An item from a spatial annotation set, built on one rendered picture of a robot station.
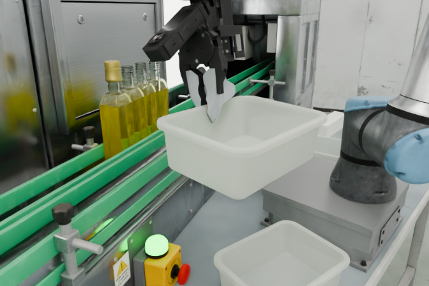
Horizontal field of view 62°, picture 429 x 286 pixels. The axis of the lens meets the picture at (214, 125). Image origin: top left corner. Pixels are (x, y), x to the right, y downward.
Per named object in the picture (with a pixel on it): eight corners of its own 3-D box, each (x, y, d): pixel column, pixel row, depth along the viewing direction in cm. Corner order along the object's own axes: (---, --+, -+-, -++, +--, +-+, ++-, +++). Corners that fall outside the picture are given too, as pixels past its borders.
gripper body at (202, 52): (247, 60, 59) (239, -16, 57) (213, 66, 53) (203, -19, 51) (212, 64, 64) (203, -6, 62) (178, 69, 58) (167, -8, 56)
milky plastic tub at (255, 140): (327, 165, 58) (334, 113, 55) (240, 222, 42) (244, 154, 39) (244, 136, 69) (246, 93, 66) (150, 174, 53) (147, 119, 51)
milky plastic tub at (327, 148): (295, 151, 140) (296, 130, 138) (353, 164, 128) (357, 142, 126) (276, 166, 127) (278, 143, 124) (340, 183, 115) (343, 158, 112)
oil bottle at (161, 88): (154, 146, 107) (150, 75, 100) (171, 149, 105) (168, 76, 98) (144, 152, 102) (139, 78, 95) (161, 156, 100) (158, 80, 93)
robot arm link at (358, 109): (376, 140, 90) (384, 88, 86) (410, 162, 78) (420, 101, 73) (331, 142, 89) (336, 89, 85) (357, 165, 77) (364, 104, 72)
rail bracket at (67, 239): (76, 272, 56) (65, 198, 52) (115, 286, 54) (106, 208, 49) (57, 290, 53) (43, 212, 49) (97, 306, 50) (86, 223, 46)
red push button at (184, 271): (176, 255, 70) (191, 260, 69) (177, 272, 72) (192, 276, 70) (166, 269, 67) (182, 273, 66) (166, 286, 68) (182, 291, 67)
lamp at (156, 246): (153, 242, 72) (152, 229, 71) (172, 247, 70) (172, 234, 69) (140, 255, 68) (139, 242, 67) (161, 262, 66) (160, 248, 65)
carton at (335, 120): (346, 125, 167) (347, 113, 165) (325, 139, 149) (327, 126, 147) (333, 122, 170) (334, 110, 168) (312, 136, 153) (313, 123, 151)
